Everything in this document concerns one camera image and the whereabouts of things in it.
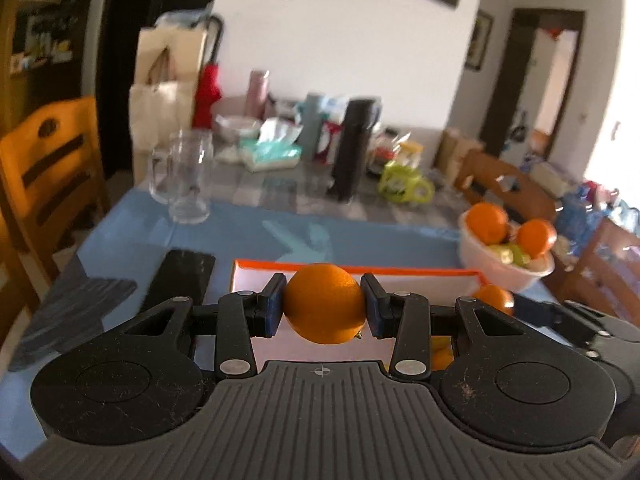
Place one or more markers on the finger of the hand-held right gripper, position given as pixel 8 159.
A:
pixel 610 322
pixel 555 317

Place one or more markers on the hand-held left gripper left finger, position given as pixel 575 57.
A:
pixel 274 306

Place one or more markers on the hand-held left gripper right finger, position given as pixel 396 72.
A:
pixel 373 306

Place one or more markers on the orange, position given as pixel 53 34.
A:
pixel 324 305
pixel 536 237
pixel 441 355
pixel 486 222
pixel 494 299

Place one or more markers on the orange cardboard box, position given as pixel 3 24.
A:
pixel 425 276

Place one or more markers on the white bowl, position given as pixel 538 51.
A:
pixel 495 272

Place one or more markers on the wooden chair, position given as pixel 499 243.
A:
pixel 500 185
pixel 600 270
pixel 50 170

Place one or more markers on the blue star-print tablecloth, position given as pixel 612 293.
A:
pixel 240 240

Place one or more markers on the green fruit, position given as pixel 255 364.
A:
pixel 507 254

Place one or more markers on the black smartphone in clear case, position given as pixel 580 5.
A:
pixel 180 280

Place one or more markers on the green mug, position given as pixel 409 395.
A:
pixel 402 185

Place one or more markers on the clear glass mug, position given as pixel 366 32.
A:
pixel 189 180

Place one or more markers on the black thermos bottle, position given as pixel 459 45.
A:
pixel 352 150

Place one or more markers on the teal tissue pack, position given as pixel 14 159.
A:
pixel 272 147

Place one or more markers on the grey bottle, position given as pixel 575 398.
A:
pixel 312 125

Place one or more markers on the pink bottle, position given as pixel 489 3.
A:
pixel 257 95

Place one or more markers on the white tote bag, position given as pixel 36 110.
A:
pixel 157 115

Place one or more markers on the red folded umbrella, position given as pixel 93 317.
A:
pixel 209 90

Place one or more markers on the beige hanging bag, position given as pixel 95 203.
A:
pixel 170 52

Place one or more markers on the small framed picture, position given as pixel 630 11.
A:
pixel 479 40

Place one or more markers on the dark wooden shelf cabinet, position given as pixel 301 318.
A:
pixel 35 15

